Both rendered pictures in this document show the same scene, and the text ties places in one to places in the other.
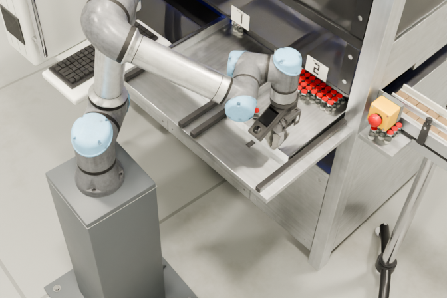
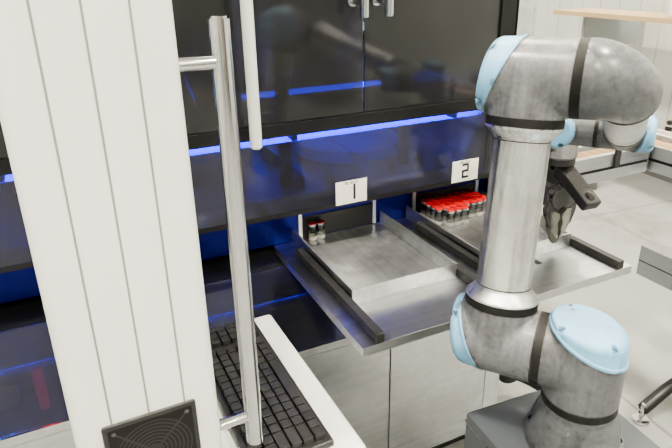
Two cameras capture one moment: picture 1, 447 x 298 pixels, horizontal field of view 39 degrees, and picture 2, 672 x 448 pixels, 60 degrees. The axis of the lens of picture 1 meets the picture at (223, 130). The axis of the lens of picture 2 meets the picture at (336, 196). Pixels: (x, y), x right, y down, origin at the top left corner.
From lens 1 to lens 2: 195 cm
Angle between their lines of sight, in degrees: 61
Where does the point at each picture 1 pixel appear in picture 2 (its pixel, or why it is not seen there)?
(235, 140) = not seen: hidden behind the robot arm
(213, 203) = not seen: outside the picture
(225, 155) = (558, 279)
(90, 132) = (599, 325)
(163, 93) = (423, 309)
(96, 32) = (649, 68)
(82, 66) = (281, 412)
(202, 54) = (350, 267)
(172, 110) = not seen: hidden behind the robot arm
